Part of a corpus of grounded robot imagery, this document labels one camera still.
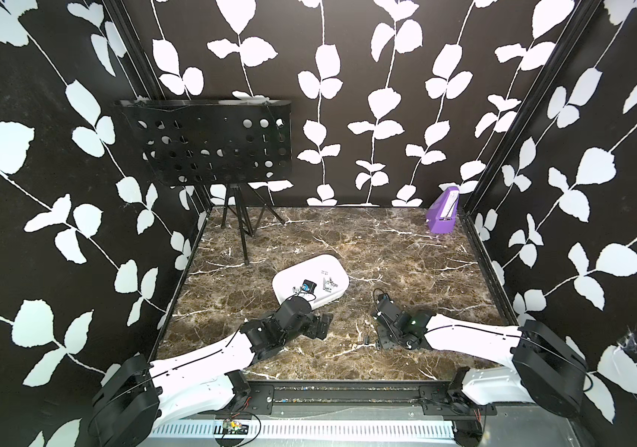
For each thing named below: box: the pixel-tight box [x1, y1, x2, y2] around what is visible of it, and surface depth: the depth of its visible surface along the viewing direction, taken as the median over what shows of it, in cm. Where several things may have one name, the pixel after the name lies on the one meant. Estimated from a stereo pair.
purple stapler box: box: [425, 186, 460, 234], surface depth 112 cm
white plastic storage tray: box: [271, 254, 351, 311], surface depth 97 cm
